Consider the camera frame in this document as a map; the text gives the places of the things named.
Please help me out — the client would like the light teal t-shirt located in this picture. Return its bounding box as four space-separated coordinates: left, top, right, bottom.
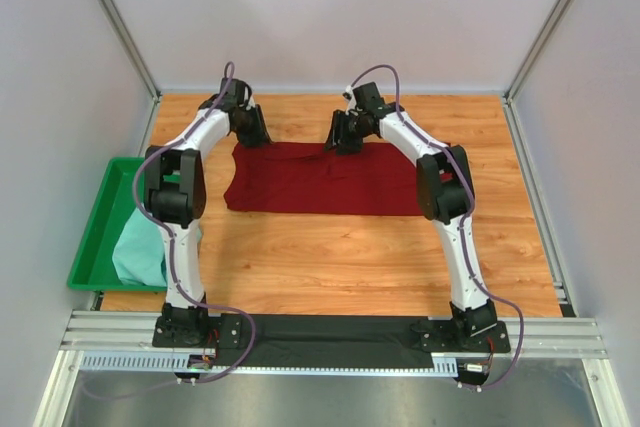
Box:
111 206 204 288

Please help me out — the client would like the aluminium corner post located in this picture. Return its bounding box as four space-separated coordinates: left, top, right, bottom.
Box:
98 0 161 101
503 0 607 103

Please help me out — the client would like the right aluminium corner post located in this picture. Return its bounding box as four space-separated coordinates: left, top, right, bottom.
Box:
503 0 607 103

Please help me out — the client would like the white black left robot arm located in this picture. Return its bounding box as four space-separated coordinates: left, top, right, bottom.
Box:
136 76 270 348

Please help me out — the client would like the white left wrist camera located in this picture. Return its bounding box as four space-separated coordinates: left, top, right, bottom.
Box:
242 84 256 110

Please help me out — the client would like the dark red t-shirt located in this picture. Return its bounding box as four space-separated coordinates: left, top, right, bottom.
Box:
224 142 422 217

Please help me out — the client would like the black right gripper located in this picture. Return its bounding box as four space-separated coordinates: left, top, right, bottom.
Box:
323 110 372 157

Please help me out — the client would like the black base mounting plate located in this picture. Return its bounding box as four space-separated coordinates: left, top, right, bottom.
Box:
152 312 512 369

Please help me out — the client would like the aluminium frame rail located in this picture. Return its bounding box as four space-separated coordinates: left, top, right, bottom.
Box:
60 310 166 352

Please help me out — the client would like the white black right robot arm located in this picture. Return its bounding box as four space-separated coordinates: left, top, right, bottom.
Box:
325 82 497 351

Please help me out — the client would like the green plastic tray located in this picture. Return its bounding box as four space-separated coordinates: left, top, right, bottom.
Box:
67 157 166 292

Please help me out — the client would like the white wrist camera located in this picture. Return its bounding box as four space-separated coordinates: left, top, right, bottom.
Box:
242 84 256 110
342 85 359 115

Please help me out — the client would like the left aluminium corner post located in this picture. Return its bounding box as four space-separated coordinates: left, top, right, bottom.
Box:
98 0 161 101

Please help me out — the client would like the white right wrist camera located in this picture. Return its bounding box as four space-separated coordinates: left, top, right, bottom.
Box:
342 85 359 115

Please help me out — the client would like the slotted white cable duct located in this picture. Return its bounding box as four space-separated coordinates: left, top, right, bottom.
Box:
79 351 458 378

